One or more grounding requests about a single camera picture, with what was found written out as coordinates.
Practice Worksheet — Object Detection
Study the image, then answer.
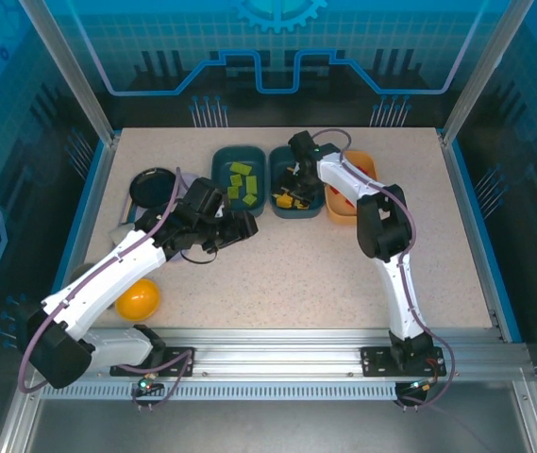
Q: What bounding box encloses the orange plastic container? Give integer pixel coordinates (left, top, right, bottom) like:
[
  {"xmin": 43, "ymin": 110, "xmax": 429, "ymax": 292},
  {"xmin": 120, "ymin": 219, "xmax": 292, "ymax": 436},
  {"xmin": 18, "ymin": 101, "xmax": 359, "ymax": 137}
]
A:
[{"xmin": 325, "ymin": 149, "xmax": 382, "ymax": 226}]

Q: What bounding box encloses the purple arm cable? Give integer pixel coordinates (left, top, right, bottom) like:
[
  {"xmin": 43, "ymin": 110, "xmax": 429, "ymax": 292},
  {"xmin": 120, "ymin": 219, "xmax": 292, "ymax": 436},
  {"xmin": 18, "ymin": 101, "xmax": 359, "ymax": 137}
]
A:
[
  {"xmin": 16, "ymin": 167, "xmax": 194, "ymax": 410},
  {"xmin": 311, "ymin": 127, "xmax": 458, "ymax": 408}
]

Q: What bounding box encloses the yellow plastic bowl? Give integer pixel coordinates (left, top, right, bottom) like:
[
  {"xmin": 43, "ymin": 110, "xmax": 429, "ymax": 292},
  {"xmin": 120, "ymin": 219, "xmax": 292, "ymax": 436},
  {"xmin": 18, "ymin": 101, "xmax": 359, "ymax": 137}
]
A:
[{"xmin": 114, "ymin": 277, "xmax": 161, "ymax": 323}]

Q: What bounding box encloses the blue table side trim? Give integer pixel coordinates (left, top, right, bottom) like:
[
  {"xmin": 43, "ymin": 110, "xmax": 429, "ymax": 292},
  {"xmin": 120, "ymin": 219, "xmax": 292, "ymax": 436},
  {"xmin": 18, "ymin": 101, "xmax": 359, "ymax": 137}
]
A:
[
  {"xmin": 35, "ymin": 129, "xmax": 119, "ymax": 344},
  {"xmin": 445, "ymin": 136, "xmax": 523, "ymax": 344}
]

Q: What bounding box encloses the aluminium front rail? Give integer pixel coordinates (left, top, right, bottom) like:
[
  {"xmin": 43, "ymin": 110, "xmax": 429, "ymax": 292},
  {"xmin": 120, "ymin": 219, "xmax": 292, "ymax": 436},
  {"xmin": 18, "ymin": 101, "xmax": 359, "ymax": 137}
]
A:
[{"xmin": 25, "ymin": 327, "xmax": 536, "ymax": 403}]

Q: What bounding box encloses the black round plate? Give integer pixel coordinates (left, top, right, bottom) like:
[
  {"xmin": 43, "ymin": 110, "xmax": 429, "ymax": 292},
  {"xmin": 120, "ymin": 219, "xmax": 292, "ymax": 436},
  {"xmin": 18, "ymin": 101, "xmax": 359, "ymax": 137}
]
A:
[{"xmin": 128, "ymin": 167, "xmax": 178, "ymax": 210}]

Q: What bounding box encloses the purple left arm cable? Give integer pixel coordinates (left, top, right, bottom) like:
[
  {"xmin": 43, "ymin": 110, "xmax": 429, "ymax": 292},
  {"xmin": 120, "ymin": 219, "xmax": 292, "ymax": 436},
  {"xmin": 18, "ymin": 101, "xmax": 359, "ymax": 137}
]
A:
[{"xmin": 16, "ymin": 167, "xmax": 194, "ymax": 410}]

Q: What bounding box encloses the small lit connector board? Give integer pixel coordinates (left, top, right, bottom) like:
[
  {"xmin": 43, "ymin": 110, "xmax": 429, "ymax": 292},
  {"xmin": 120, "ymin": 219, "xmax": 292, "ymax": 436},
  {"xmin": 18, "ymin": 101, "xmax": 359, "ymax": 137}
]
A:
[
  {"xmin": 397, "ymin": 377, "xmax": 440, "ymax": 400},
  {"xmin": 136, "ymin": 372, "xmax": 164, "ymax": 396}
]

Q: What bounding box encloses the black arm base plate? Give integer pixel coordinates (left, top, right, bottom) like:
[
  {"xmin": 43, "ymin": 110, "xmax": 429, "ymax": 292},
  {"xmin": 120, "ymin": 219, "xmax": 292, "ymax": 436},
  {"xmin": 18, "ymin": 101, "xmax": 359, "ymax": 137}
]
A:
[
  {"xmin": 360, "ymin": 346, "xmax": 448, "ymax": 378},
  {"xmin": 109, "ymin": 347, "xmax": 196, "ymax": 378}
]

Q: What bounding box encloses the thin black cable loop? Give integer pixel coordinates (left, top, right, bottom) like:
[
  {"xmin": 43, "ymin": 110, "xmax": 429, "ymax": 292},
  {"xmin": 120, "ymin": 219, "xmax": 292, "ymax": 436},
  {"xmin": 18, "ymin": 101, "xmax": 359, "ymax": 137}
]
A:
[{"xmin": 180, "ymin": 247, "xmax": 217, "ymax": 266}]

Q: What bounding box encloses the beige folded cloth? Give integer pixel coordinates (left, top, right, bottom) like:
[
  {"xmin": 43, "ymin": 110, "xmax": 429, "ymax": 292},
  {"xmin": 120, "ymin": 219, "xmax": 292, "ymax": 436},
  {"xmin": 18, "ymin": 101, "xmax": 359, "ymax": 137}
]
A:
[{"xmin": 109, "ymin": 223, "xmax": 136, "ymax": 247}]

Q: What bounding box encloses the teal plastic container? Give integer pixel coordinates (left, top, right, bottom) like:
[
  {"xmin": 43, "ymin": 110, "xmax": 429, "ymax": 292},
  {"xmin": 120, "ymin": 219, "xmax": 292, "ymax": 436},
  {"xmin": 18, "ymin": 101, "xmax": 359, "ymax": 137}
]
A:
[
  {"xmin": 267, "ymin": 145, "xmax": 327, "ymax": 221},
  {"xmin": 210, "ymin": 144, "xmax": 268, "ymax": 219}
]

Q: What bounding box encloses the slotted metal cable duct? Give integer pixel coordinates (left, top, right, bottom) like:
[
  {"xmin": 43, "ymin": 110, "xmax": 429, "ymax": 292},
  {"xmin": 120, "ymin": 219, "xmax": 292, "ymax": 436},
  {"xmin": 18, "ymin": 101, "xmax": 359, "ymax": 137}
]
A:
[{"xmin": 40, "ymin": 382, "xmax": 399, "ymax": 400}]

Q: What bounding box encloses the aluminium frame post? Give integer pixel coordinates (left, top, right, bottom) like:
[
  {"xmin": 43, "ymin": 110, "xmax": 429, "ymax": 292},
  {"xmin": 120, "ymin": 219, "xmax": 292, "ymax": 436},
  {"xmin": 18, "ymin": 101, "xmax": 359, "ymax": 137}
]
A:
[
  {"xmin": 19, "ymin": 0, "xmax": 122, "ymax": 146},
  {"xmin": 439, "ymin": 0, "xmax": 534, "ymax": 148}
]

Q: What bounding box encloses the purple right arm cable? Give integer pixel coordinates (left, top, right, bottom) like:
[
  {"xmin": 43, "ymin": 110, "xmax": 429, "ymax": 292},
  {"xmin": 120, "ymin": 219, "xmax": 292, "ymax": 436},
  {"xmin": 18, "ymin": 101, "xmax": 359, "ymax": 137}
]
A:
[{"xmin": 311, "ymin": 127, "xmax": 458, "ymax": 408}]

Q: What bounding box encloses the lavender plastic tray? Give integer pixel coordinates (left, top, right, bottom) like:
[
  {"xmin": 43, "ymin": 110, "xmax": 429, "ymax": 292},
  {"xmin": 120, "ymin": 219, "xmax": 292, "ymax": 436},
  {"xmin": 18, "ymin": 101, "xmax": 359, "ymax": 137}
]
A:
[{"xmin": 119, "ymin": 170, "xmax": 193, "ymax": 230}]

